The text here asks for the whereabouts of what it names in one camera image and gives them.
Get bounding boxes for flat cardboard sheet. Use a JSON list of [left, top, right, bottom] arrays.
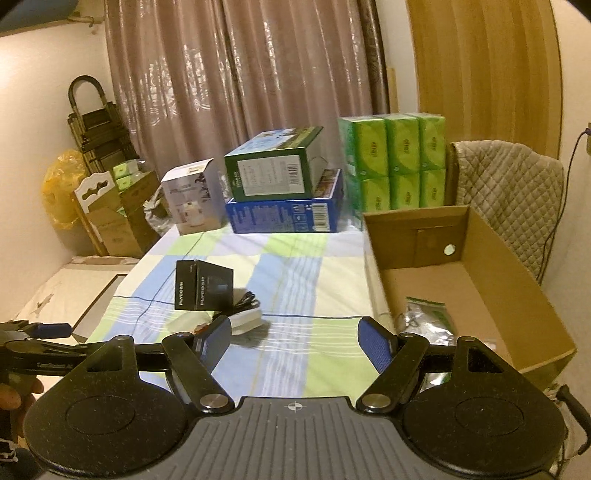
[[0, 256, 140, 343]]

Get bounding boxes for black usb cable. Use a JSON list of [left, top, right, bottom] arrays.
[[232, 291, 262, 317]]

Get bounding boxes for crumpled clear plastic bag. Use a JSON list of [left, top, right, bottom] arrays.
[[142, 194, 172, 234]]

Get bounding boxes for dark green carton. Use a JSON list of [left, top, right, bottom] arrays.
[[224, 126, 329, 200]]

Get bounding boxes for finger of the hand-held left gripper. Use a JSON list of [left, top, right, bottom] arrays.
[[0, 320, 74, 343], [134, 344, 170, 371]]

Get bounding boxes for blue carton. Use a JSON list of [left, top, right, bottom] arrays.
[[225, 168, 344, 234]]

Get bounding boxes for white cut-out cardboard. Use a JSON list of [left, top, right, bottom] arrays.
[[73, 170, 117, 256]]

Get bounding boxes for person's left hand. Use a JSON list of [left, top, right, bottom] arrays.
[[0, 376, 45, 443]]

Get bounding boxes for silver green snack bag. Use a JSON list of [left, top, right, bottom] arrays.
[[392, 296, 459, 348]]

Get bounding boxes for brown carton of tissue packs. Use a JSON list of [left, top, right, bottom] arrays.
[[88, 159, 163, 257]]

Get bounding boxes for brown cardboard box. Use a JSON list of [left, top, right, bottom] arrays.
[[362, 204, 578, 385]]

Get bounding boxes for brown patterned curtain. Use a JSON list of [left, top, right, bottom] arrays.
[[104, 0, 391, 204]]

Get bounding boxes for checked bed sheet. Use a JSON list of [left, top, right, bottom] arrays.
[[87, 226, 399, 403]]

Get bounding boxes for chair with quilted cover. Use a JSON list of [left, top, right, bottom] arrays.
[[447, 141, 565, 283]]

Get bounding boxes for folded black step ladder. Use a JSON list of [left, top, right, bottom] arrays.
[[68, 75, 122, 163]]

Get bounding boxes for white charger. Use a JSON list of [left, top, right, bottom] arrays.
[[229, 308, 264, 337]]

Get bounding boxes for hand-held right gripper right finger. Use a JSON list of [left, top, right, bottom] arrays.
[[355, 316, 511, 415]]

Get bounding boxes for wooden door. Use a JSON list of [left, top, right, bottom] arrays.
[[406, 0, 562, 160]]

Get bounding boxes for yellow plastic bag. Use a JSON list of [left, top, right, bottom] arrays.
[[41, 148, 89, 230]]

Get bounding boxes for black curved handle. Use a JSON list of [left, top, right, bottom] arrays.
[[553, 385, 585, 463]]

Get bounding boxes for white product box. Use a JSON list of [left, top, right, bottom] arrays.
[[161, 158, 227, 236]]

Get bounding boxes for stack of green tissue packs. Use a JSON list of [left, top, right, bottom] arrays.
[[337, 113, 448, 232]]

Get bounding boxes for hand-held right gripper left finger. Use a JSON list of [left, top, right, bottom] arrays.
[[81, 316, 236, 415]]

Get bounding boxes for small black product box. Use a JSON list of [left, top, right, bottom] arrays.
[[174, 260, 235, 311]]

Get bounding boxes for purple charging cable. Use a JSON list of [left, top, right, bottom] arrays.
[[537, 127, 591, 283]]

